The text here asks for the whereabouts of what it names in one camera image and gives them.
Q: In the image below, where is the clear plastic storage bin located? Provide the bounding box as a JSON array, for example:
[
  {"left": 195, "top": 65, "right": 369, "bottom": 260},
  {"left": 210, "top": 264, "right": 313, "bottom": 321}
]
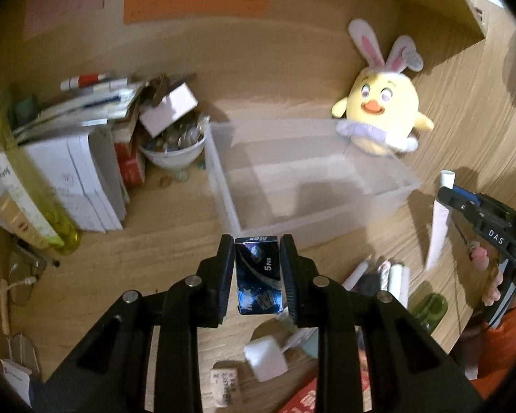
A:
[{"left": 205, "top": 118, "right": 420, "bottom": 248}]

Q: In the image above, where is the person's hand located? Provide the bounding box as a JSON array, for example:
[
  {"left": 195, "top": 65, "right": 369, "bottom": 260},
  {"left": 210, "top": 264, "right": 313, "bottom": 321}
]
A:
[{"left": 482, "top": 266, "right": 516, "bottom": 309}]

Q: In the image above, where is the white bowl of marbles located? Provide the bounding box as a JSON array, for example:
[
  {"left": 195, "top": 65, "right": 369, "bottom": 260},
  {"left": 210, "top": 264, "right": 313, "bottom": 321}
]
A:
[{"left": 136, "top": 111, "right": 211, "bottom": 172}]

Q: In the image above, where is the yellow green spray bottle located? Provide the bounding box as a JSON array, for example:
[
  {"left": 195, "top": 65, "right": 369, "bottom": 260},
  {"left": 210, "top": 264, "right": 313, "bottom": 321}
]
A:
[{"left": 0, "top": 112, "right": 81, "bottom": 255}]

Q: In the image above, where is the red box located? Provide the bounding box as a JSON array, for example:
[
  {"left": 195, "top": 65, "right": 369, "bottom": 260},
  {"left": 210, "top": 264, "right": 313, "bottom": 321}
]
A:
[{"left": 111, "top": 119, "right": 145, "bottom": 188}]

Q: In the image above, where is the red booklet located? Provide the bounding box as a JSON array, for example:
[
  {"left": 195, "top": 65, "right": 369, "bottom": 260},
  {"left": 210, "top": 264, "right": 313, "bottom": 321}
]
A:
[{"left": 277, "top": 364, "right": 371, "bottom": 413}]

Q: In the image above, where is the red white marker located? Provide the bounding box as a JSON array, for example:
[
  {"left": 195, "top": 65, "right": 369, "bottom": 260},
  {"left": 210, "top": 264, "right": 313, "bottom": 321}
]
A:
[{"left": 60, "top": 73, "right": 111, "bottom": 92}]

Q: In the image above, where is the dark green bottle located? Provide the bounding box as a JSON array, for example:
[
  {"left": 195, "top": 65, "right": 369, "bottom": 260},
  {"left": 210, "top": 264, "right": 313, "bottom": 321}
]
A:
[{"left": 411, "top": 293, "right": 448, "bottom": 335}]

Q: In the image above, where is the yellow chick plush toy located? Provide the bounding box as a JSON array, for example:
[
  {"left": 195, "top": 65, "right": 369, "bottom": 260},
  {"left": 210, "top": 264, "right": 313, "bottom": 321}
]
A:
[{"left": 331, "top": 19, "right": 434, "bottom": 156}]

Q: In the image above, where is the stack of white papers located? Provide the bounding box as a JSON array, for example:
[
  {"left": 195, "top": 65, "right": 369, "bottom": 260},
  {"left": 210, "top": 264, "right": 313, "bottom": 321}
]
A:
[{"left": 21, "top": 129, "right": 129, "bottom": 232}]

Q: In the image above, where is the dark blue foil packet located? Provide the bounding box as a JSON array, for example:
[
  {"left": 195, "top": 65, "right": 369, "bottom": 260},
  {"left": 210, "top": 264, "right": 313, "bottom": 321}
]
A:
[{"left": 235, "top": 236, "right": 283, "bottom": 315}]

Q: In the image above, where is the white tube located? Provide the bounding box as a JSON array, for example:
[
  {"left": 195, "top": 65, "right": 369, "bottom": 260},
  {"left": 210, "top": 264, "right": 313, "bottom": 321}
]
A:
[{"left": 425, "top": 170, "right": 455, "bottom": 271}]

